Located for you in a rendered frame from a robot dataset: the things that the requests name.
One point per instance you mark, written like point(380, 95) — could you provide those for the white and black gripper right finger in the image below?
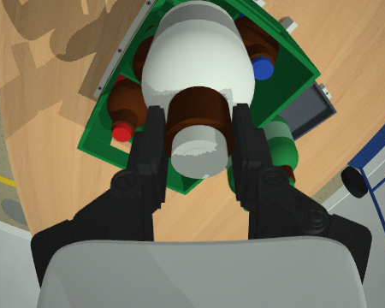
point(276, 208)

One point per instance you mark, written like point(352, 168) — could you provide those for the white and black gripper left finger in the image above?
point(118, 212)

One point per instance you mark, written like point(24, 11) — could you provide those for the brown bottle with red cap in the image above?
point(126, 107)

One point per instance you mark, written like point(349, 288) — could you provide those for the brown glass bottle with blue cap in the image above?
point(261, 47)

